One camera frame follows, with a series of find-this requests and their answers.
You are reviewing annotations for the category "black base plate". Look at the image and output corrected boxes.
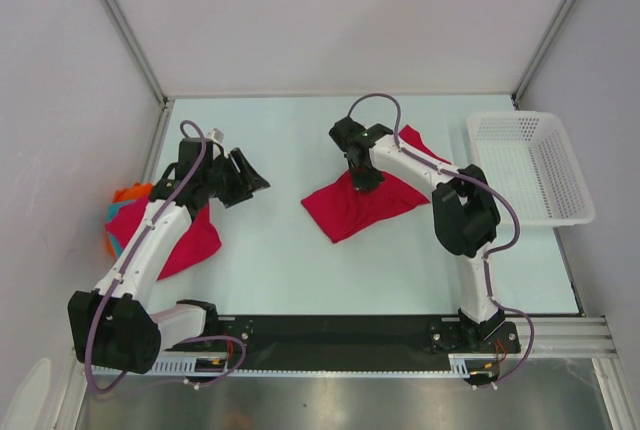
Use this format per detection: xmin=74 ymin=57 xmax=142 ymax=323
xmin=213 ymin=315 xmax=521 ymax=372

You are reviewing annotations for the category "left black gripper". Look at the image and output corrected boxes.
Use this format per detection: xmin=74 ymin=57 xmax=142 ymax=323
xmin=201 ymin=148 xmax=269 ymax=208

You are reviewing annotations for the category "teal t shirt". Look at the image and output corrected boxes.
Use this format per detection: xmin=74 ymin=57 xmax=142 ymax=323
xmin=104 ymin=200 xmax=132 ymax=259

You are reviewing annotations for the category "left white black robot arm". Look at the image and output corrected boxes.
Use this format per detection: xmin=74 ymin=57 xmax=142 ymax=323
xmin=67 ymin=138 xmax=270 ymax=374

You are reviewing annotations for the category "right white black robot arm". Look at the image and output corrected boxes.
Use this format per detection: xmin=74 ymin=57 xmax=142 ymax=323
xmin=329 ymin=117 xmax=504 ymax=351

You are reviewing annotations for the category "left slotted cable duct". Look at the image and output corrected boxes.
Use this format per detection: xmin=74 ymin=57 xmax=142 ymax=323
xmin=147 ymin=355 xmax=229 ymax=377

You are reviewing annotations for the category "aluminium frame rail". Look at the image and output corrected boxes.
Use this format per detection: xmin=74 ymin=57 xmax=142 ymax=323
xmin=519 ymin=317 xmax=617 ymax=356

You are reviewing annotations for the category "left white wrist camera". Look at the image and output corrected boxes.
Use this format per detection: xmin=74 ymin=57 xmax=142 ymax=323
xmin=207 ymin=128 xmax=224 ymax=144

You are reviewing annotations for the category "orange t shirt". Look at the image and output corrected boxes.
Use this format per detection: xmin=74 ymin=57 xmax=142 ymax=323
xmin=112 ymin=182 xmax=153 ymax=203

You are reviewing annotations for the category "folded red t shirt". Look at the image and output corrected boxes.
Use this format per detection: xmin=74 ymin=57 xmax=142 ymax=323
xmin=120 ymin=197 xmax=222 ymax=280

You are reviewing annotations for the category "slotted cable duct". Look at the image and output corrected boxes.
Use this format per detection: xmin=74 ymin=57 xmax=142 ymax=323
xmin=147 ymin=355 xmax=229 ymax=377
xmin=449 ymin=354 xmax=500 ymax=379

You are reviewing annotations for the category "right slotted cable duct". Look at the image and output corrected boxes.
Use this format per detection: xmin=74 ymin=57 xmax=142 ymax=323
xmin=449 ymin=354 xmax=500 ymax=379

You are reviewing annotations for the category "red t shirt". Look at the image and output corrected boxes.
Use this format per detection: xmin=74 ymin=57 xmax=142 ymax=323
xmin=120 ymin=197 xmax=222 ymax=280
xmin=300 ymin=123 xmax=452 ymax=245

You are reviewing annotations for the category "white perforated plastic basket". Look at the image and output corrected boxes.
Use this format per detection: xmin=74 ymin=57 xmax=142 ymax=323
xmin=467 ymin=111 xmax=596 ymax=228

